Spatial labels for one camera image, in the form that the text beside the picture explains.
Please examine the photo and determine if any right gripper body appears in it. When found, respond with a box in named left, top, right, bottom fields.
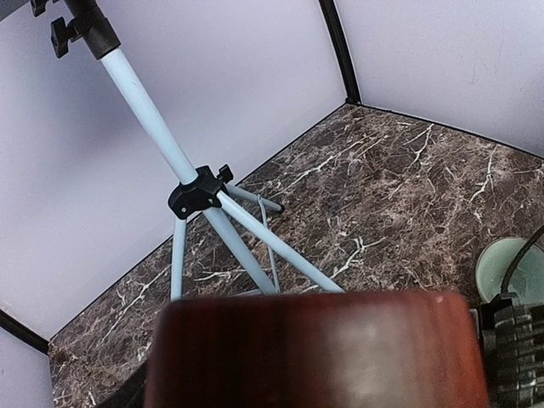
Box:
left=478, top=292, right=543, bottom=407

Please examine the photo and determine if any brown wooden metronome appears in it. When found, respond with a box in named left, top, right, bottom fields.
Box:
left=144, top=292, right=490, bottom=407

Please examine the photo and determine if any grey folding music stand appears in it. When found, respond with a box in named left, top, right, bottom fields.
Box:
left=0, top=0, right=345, bottom=301

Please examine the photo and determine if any pale green ceramic bowl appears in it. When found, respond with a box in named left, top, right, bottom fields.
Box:
left=474, top=236, right=544, bottom=303

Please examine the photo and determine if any right black frame post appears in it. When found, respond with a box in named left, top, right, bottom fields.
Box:
left=319, top=0, right=362, bottom=105

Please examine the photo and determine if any black frame post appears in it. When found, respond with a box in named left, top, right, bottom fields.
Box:
left=0, top=310, right=49, bottom=355
left=319, top=0, right=362, bottom=105

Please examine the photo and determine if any left black frame post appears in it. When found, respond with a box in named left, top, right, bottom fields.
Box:
left=0, top=310, right=49, bottom=355

